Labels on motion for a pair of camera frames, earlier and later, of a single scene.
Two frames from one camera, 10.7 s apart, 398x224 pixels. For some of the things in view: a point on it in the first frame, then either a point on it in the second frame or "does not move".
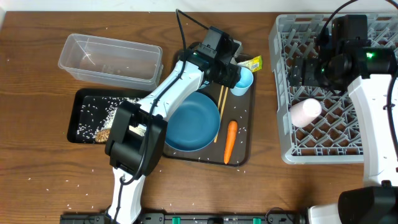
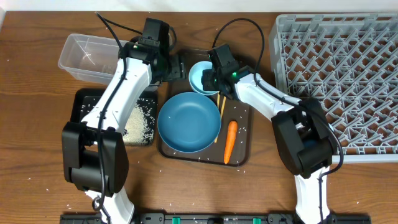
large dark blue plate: [194, 123] does not move
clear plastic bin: [112, 62] does not move
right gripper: [309, 65] → [208, 84]
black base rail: [192, 219] does not move
